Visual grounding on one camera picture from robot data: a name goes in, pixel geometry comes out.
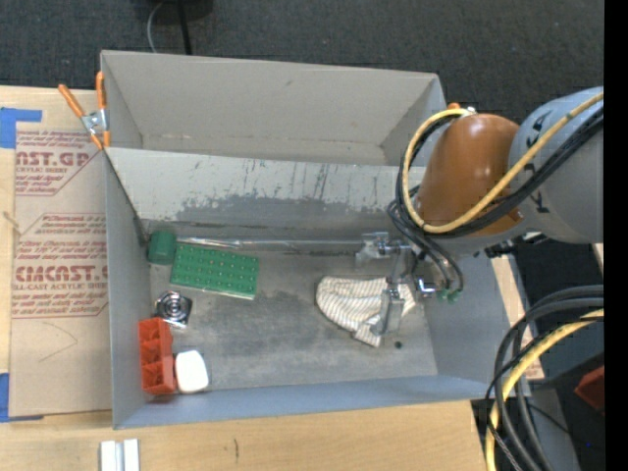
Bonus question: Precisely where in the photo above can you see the grey metal bin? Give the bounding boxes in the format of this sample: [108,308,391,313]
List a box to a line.
[99,49,511,431]

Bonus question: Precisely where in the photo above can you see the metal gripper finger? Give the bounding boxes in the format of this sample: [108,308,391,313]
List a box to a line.
[369,288,407,338]
[354,232,394,269]

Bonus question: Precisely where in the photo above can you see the clear plastic rod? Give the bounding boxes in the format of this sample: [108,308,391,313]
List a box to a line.
[176,235,365,255]

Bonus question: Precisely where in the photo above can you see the green studded flat block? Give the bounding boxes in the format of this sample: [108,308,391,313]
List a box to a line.
[169,243,261,301]

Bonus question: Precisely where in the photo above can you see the black cylinder on white bracket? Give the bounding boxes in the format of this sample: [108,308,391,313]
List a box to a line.
[483,236,521,260]

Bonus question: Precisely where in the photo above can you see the white striped cloth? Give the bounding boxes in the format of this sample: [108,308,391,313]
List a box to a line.
[315,275,418,348]

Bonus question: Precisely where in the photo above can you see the brown cardboard board, red print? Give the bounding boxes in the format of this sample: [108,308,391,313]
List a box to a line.
[0,84,546,419]

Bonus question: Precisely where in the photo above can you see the white rounded block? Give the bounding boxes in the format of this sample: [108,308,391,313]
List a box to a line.
[174,349,211,394]

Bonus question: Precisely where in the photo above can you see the shiny square metal piece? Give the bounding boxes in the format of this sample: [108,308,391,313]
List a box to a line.
[153,289,194,331]

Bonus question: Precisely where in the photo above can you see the red-orange block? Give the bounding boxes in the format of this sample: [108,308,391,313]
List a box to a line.
[137,317,179,396]

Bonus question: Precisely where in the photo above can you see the dark green cylinder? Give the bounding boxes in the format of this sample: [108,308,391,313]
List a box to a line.
[146,230,179,266]

